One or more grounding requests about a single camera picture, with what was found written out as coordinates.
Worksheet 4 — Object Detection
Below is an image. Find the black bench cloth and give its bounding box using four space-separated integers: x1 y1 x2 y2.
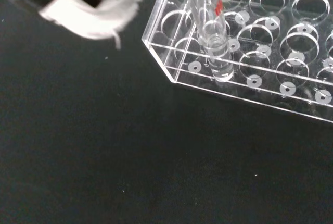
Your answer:
0 0 333 224

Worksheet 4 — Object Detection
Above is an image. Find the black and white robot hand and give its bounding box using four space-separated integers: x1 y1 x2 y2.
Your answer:
12 0 155 51

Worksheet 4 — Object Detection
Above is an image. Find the clear plastic test tube rack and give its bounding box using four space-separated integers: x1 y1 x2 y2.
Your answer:
141 0 333 125

